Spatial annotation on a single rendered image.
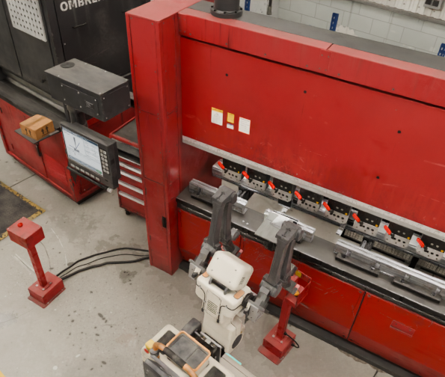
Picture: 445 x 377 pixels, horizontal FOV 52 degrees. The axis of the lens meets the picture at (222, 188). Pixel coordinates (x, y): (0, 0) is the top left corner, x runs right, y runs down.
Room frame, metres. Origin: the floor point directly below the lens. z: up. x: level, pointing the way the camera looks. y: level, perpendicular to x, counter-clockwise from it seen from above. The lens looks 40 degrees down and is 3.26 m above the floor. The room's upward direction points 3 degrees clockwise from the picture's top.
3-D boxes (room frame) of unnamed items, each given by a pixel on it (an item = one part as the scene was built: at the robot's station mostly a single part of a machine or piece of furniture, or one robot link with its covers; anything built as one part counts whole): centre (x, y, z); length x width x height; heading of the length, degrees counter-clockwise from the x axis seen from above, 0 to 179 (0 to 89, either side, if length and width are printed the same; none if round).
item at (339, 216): (2.23, -0.78, 1.26); 0.15 x 0.09 x 0.17; 61
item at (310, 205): (2.32, -0.60, 1.26); 0.15 x 0.09 x 0.17; 61
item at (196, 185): (2.67, 0.03, 0.92); 0.50 x 0.06 x 0.10; 61
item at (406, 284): (1.88, -1.31, 0.89); 0.30 x 0.05 x 0.03; 61
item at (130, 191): (3.44, 0.70, 0.50); 0.50 x 0.50 x 1.00; 61
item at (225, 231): (1.93, -0.03, 1.40); 0.11 x 0.06 x 0.43; 53
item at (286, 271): (1.67, -0.37, 1.40); 0.11 x 0.06 x 0.43; 53
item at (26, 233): (2.35, 1.46, 0.41); 0.25 x 0.20 x 0.83; 151
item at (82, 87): (2.58, 0.89, 1.53); 0.51 x 0.25 x 0.85; 57
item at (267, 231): (2.28, -0.38, 1.00); 0.26 x 0.18 x 0.01; 151
